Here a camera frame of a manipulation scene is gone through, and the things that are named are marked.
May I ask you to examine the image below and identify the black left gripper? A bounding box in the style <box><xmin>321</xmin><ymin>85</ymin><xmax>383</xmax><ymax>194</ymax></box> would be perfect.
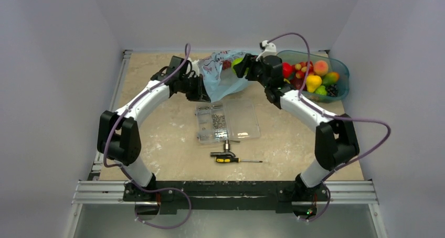
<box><xmin>179</xmin><ymin>74</ymin><xmax>210</xmax><ymax>103</ymax></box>

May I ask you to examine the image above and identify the light blue printed plastic bag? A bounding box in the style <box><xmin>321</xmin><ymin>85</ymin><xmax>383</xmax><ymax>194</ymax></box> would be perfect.
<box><xmin>192</xmin><ymin>50</ymin><xmax>250</xmax><ymax>102</ymax></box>

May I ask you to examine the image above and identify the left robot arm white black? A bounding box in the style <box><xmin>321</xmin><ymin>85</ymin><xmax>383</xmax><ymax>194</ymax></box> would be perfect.
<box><xmin>97</xmin><ymin>56</ymin><xmax>208</xmax><ymax>201</ymax></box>

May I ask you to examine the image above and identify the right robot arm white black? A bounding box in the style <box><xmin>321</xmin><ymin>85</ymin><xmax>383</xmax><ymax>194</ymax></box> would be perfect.
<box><xmin>232</xmin><ymin>53</ymin><xmax>359</xmax><ymax>201</ymax></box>

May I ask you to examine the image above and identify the dark red fake apple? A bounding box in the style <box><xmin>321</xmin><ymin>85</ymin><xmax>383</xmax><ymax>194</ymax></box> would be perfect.
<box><xmin>290</xmin><ymin>78</ymin><xmax>307</xmax><ymax>91</ymax></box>

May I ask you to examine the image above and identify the yellow fake pear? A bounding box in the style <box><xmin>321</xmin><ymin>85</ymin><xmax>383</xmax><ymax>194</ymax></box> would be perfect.
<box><xmin>305</xmin><ymin>75</ymin><xmax>322</xmax><ymax>93</ymax></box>

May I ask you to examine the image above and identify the fake peach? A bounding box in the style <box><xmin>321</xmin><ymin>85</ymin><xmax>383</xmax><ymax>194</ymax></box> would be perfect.
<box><xmin>313</xmin><ymin>60</ymin><xmax>329</xmax><ymax>77</ymax></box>

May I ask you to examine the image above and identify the green fake lumpy fruit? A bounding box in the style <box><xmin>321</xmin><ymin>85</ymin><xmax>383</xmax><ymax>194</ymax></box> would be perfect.
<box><xmin>314</xmin><ymin>85</ymin><xmax>327</xmax><ymax>96</ymax></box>

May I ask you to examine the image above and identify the fake mango green red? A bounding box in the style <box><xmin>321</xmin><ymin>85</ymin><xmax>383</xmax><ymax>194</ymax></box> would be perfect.
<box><xmin>322</xmin><ymin>72</ymin><xmax>340</xmax><ymax>86</ymax></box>

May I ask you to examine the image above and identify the dark fake grape bunch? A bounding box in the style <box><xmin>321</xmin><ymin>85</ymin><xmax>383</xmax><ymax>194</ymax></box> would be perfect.
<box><xmin>326</xmin><ymin>84</ymin><xmax>339</xmax><ymax>97</ymax></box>

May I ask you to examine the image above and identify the clear plastic screw organizer box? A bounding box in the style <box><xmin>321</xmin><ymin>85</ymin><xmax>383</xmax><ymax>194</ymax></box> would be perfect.
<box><xmin>195</xmin><ymin>99</ymin><xmax>261</xmax><ymax>144</ymax></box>

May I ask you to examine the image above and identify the teal transparent plastic bin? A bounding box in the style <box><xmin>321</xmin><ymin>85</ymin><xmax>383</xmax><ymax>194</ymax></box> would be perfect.
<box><xmin>277</xmin><ymin>50</ymin><xmax>349</xmax><ymax>103</ymax></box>

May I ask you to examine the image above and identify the black metal hand tool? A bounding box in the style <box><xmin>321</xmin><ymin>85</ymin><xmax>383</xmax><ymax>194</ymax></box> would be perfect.
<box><xmin>210</xmin><ymin>140</ymin><xmax>240</xmax><ymax>157</ymax></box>

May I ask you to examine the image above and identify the yellow black screwdriver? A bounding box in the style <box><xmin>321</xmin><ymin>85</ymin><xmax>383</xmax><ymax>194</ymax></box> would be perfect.
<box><xmin>215</xmin><ymin>156</ymin><xmax>263</xmax><ymax>164</ymax></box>

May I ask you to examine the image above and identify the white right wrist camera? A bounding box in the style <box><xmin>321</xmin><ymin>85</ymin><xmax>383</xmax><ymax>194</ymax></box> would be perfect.
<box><xmin>256</xmin><ymin>40</ymin><xmax>277</xmax><ymax>61</ymax></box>

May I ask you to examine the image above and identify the aluminium frame rail left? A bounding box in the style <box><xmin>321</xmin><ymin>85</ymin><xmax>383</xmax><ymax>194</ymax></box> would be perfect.
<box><xmin>87</xmin><ymin>49</ymin><xmax>133</xmax><ymax>181</ymax></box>

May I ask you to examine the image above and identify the aluminium frame rail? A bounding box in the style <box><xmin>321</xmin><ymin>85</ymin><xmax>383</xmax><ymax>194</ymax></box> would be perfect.
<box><xmin>87</xmin><ymin>49</ymin><xmax>133</xmax><ymax>181</ymax></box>
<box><xmin>71</xmin><ymin>181</ymin><xmax>378</xmax><ymax>204</ymax></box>

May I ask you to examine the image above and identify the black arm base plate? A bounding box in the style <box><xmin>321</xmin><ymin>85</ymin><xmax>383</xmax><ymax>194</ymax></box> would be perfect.
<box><xmin>123</xmin><ymin>181</ymin><xmax>328</xmax><ymax>215</ymax></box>

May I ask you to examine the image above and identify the aluminium frame rail front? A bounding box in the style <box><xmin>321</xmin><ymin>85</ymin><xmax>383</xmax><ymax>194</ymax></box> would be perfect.
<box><xmin>71</xmin><ymin>181</ymin><xmax>378</xmax><ymax>204</ymax></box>

